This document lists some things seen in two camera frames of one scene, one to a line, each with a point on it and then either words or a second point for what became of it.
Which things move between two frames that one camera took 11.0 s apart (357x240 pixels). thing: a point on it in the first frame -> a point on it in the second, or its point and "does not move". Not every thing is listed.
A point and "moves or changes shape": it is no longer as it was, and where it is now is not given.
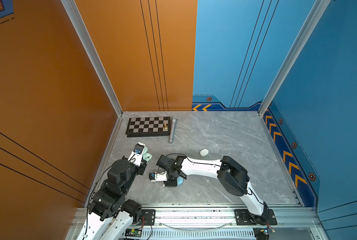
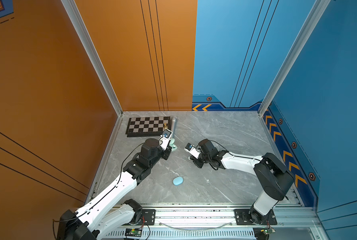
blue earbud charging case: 179,180 does not move
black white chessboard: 148,127 does not move
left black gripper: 142,167 -> 167,152
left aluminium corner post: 95,52 does not move
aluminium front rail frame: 297,223 does not move
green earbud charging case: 147,156 moves or changes shape
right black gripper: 169,184 -> 195,161
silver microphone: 173,122 does not move
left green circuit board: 133,232 does not move
